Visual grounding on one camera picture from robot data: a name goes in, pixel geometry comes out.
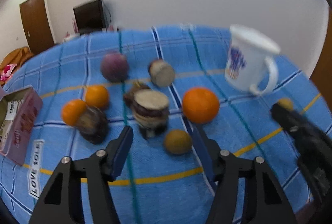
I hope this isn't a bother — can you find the small yellow fruit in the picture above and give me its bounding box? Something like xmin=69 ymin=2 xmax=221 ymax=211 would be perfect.
xmin=277 ymin=98 xmax=294 ymax=110

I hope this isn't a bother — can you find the small orange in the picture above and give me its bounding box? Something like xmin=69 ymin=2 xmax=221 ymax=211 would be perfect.
xmin=61 ymin=99 xmax=87 ymax=127
xmin=85 ymin=85 xmax=109 ymax=109

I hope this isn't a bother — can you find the yellow-brown kiwi fruit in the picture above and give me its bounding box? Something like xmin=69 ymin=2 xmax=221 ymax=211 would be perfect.
xmin=163 ymin=129 xmax=192 ymax=155

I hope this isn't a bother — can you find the large orange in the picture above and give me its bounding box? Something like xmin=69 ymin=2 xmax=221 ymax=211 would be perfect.
xmin=182 ymin=87 xmax=220 ymax=124

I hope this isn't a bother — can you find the cut sugarcane stump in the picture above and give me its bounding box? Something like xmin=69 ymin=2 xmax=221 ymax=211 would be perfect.
xmin=123 ymin=80 xmax=169 ymax=140

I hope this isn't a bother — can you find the small cut dark chestnut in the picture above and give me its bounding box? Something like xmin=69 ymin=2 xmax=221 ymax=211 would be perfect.
xmin=148 ymin=59 xmax=176 ymax=87

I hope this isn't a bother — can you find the pink metal tin tray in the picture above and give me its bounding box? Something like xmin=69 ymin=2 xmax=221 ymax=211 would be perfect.
xmin=1 ymin=86 xmax=43 ymax=165

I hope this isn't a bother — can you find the white printed mug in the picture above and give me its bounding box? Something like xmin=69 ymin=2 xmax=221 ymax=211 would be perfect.
xmin=225 ymin=24 xmax=281 ymax=96

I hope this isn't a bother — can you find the pink floral cushion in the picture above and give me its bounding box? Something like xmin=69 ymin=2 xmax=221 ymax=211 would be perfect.
xmin=1 ymin=64 xmax=17 ymax=82

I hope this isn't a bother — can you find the purple round fruit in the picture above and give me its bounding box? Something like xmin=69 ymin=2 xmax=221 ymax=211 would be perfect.
xmin=100 ymin=53 xmax=129 ymax=82

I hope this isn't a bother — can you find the orange leather sofa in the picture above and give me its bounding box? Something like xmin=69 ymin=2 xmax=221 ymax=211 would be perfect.
xmin=1 ymin=46 xmax=35 ymax=71

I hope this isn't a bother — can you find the blue plaid tablecloth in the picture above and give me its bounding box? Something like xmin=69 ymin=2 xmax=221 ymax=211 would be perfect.
xmin=0 ymin=24 xmax=332 ymax=224

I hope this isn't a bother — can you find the brown wooden door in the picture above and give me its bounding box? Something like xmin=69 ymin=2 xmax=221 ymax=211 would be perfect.
xmin=19 ymin=0 xmax=55 ymax=55

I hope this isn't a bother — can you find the black television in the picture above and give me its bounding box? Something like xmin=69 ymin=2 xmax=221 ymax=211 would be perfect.
xmin=73 ymin=0 xmax=106 ymax=33

